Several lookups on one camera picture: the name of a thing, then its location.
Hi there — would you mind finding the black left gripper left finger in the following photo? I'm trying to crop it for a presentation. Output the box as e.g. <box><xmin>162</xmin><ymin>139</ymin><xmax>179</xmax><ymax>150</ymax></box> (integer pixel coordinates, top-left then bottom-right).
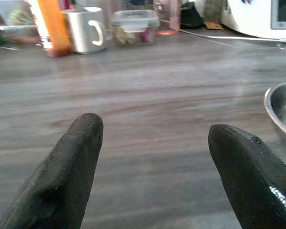
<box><xmin>0</xmin><ymin>113</ymin><xmax>103</xmax><ymax>229</ymax></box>

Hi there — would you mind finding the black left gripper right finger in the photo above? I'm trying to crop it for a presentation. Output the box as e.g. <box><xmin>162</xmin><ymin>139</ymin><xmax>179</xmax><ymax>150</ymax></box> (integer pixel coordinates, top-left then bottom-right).
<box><xmin>208</xmin><ymin>123</ymin><xmax>286</xmax><ymax>229</ymax></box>

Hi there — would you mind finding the round steel bowl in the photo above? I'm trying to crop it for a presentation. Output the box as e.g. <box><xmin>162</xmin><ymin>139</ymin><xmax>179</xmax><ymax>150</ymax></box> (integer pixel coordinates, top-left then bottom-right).
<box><xmin>264</xmin><ymin>80</ymin><xmax>286</xmax><ymax>144</ymax></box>

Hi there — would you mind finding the white mug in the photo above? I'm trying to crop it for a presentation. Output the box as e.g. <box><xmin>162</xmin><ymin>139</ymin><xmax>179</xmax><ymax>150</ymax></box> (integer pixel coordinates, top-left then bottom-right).
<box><xmin>61</xmin><ymin>6</ymin><xmax>108</xmax><ymax>54</ymax></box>

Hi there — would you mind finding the orange bottle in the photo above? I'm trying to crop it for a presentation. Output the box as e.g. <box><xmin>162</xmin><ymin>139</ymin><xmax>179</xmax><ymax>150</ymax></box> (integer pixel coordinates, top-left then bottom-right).
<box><xmin>27</xmin><ymin>0</ymin><xmax>72</xmax><ymax>58</ymax></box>

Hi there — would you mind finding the clear food container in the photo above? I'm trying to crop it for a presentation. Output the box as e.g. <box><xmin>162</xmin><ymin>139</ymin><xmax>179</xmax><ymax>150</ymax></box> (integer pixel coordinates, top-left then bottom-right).
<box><xmin>111</xmin><ymin>9</ymin><xmax>161</xmax><ymax>46</ymax></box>

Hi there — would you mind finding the white kitchen appliance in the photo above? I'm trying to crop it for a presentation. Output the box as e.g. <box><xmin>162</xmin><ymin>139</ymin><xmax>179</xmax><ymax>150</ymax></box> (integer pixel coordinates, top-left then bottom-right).
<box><xmin>220</xmin><ymin>0</ymin><xmax>286</xmax><ymax>41</ymax></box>

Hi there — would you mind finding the pink tumbler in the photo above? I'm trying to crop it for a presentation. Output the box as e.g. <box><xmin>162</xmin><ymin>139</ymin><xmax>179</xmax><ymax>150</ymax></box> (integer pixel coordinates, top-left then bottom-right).
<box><xmin>153</xmin><ymin>0</ymin><xmax>182</xmax><ymax>37</ymax></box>

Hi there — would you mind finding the white appliance cable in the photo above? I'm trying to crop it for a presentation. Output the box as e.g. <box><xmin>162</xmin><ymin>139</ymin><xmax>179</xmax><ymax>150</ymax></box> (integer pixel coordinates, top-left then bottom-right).
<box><xmin>178</xmin><ymin>28</ymin><xmax>286</xmax><ymax>44</ymax></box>

